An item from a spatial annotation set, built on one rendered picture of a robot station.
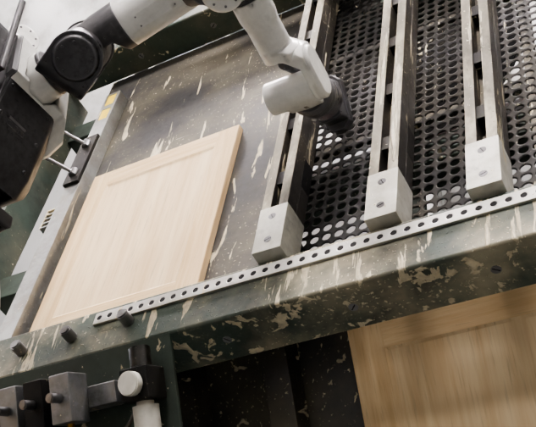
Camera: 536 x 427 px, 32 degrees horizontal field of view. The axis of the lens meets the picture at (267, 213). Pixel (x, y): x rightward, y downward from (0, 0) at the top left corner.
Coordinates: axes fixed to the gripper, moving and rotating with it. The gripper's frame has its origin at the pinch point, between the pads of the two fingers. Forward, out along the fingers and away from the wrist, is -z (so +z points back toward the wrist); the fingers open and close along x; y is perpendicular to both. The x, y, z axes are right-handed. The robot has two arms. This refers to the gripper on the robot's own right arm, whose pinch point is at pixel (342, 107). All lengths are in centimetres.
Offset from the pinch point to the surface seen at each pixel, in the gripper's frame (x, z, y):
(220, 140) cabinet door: 5.0, -9.7, 34.7
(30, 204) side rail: 9, -18, 100
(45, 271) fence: -16, 12, 76
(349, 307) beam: -43, 33, -3
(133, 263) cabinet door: -21, 15, 50
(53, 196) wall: 96, -326, 324
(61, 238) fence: -8, 3, 76
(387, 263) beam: -38, 35, -13
